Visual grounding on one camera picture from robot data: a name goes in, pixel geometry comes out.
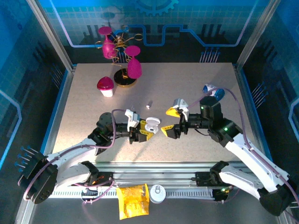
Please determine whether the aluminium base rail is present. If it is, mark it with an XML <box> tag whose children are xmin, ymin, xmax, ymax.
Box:
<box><xmin>50</xmin><ymin>161</ymin><xmax>257</xmax><ymax>189</ymax></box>

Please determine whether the white slotted cable duct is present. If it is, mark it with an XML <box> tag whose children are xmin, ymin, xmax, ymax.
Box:
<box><xmin>49</xmin><ymin>188</ymin><xmax>217</xmax><ymax>200</ymax></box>

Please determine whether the silver tin can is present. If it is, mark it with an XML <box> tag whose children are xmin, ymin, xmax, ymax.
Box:
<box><xmin>149</xmin><ymin>184</ymin><xmax>167</xmax><ymax>204</ymax></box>

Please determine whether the pink wine glass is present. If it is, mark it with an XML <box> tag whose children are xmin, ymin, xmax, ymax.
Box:
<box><xmin>98</xmin><ymin>26</ymin><xmax>118</xmax><ymax>60</ymax></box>
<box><xmin>123</xmin><ymin>45</ymin><xmax>143</xmax><ymax>80</ymax></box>

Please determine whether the aluminium frame post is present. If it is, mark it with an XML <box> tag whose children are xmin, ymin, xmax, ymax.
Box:
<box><xmin>26</xmin><ymin>0</ymin><xmax>77</xmax><ymax>72</ymax></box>
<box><xmin>235</xmin><ymin>0</ymin><xmax>282</xmax><ymax>70</ymax></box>

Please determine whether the yellow snack bag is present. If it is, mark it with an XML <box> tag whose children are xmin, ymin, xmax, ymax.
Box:
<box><xmin>116</xmin><ymin>183</ymin><xmax>150</xmax><ymax>221</ymax></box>

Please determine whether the white earbud charging case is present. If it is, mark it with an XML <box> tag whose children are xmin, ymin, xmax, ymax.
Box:
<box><xmin>144</xmin><ymin>117</ymin><xmax>162</xmax><ymax>134</ymax></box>

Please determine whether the gold wire glass rack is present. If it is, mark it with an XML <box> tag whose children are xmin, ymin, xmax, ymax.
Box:
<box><xmin>94</xmin><ymin>25</ymin><xmax>144</xmax><ymax>88</ymax></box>

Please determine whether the blue and white container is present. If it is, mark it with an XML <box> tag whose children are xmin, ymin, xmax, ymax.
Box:
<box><xmin>202</xmin><ymin>83</ymin><xmax>226</xmax><ymax>101</ymax></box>

